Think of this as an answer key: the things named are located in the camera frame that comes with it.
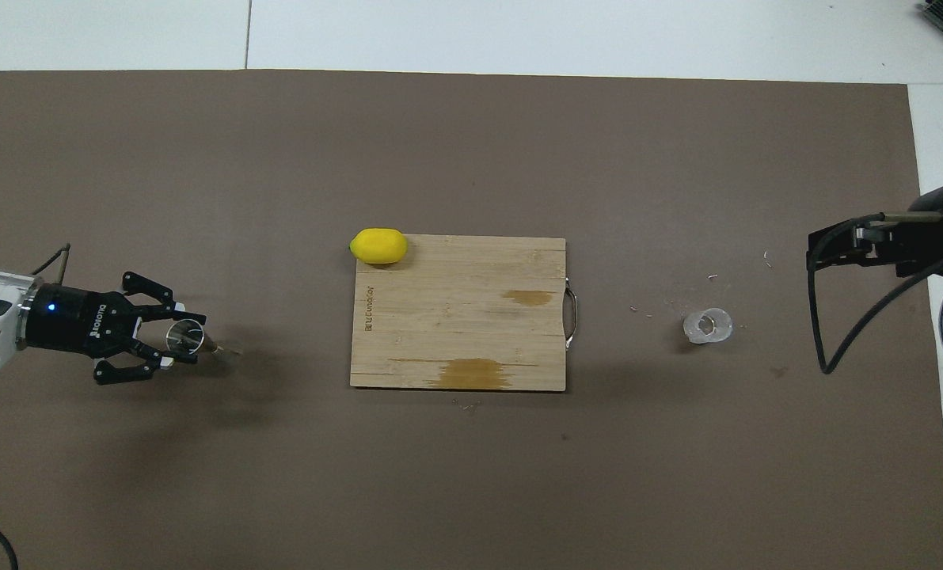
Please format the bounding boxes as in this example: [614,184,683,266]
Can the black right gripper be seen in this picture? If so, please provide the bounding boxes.
[806,182,943,278]

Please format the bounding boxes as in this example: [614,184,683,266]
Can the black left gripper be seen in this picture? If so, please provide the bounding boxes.
[26,272,207,386]

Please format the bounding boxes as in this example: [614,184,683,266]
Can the steel double jigger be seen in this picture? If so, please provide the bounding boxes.
[166,319,244,357]

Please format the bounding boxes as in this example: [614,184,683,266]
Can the clear plastic cup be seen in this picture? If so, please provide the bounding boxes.
[683,307,734,345]

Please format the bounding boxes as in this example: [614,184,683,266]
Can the yellow lemon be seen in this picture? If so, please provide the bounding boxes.
[349,228,409,265]

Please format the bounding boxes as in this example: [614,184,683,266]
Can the wooden cutting board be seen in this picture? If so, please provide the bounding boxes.
[350,234,579,393]

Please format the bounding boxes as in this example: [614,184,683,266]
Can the brown table mat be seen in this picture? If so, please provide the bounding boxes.
[0,70,943,570]

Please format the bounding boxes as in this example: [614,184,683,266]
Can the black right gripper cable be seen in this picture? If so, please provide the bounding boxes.
[806,212,943,375]

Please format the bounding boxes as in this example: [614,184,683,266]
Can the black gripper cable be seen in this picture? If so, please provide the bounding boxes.
[0,244,72,570]
[806,212,943,375]

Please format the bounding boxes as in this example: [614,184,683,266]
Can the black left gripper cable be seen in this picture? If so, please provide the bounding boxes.
[0,244,72,570]

